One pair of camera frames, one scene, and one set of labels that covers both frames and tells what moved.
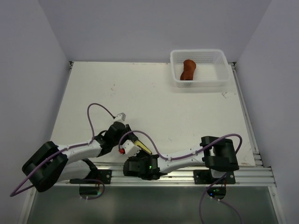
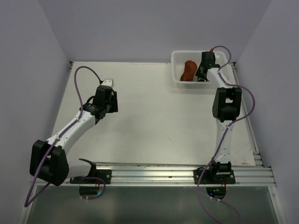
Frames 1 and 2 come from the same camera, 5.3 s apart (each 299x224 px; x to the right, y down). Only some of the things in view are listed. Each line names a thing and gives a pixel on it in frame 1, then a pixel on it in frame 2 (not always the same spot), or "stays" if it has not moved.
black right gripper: [133, 158] → [198, 73]
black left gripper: [132, 136] → [114, 107]
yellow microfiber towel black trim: [138, 143] → [201, 80]
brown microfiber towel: [189, 66] stays
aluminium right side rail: [256, 153] stays
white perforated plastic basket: [212, 68] stays
